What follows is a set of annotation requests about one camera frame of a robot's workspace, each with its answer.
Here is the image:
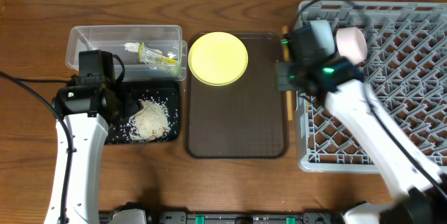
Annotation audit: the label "wooden chopstick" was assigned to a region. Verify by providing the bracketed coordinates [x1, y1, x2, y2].
[286, 91, 295, 121]
[281, 25, 291, 62]

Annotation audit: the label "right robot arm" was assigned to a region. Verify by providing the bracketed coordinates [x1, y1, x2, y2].
[277, 21, 446, 223]

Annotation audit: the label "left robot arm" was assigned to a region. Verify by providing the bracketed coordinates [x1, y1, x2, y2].
[44, 83, 130, 223]

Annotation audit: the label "black plastic bin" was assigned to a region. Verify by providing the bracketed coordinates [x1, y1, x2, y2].
[105, 80, 180, 144]

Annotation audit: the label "dark brown serving tray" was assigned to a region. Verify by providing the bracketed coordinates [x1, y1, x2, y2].
[184, 32, 288, 159]

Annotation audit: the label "white bowl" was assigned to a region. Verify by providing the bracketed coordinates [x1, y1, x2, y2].
[335, 27, 367, 65]

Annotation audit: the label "light blue bowl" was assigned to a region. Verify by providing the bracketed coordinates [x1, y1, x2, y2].
[310, 20, 335, 56]

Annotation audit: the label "green snack wrapper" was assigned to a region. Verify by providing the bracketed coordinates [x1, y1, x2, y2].
[124, 43, 179, 74]

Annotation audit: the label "grey dishwasher rack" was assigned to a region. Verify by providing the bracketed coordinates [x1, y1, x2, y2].
[295, 1, 446, 174]

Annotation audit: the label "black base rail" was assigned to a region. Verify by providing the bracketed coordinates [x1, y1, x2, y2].
[149, 211, 344, 224]

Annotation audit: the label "clear plastic bin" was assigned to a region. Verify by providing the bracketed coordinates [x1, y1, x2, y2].
[66, 25, 187, 82]

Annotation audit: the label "yellow plate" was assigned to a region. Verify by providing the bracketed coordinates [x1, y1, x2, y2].
[188, 32, 249, 86]

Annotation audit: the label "rice and food scraps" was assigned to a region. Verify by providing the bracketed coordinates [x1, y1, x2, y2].
[105, 89, 180, 144]

